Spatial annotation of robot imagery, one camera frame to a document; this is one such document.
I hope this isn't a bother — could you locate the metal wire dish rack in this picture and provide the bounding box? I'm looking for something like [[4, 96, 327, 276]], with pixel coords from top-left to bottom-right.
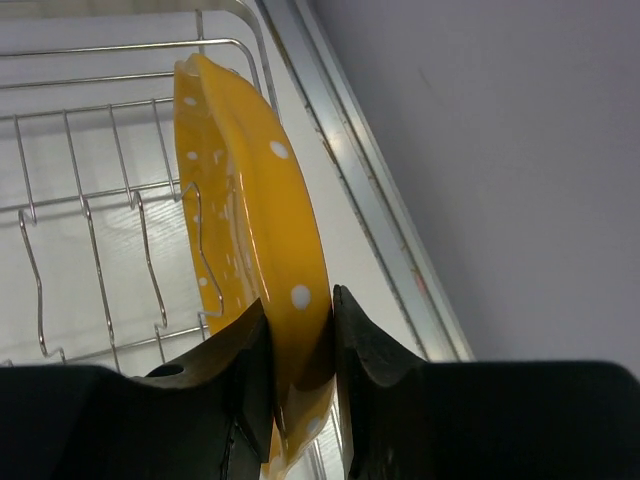
[[0, 0, 351, 480]]

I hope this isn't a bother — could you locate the yellow white-dotted plate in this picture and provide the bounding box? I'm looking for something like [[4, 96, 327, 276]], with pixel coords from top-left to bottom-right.
[[173, 54, 335, 479]]

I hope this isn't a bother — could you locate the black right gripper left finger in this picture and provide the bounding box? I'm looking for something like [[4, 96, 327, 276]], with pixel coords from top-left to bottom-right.
[[1, 303, 273, 479]]

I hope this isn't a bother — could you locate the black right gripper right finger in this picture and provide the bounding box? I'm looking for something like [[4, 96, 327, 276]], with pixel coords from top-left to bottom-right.
[[333, 285, 639, 479]]

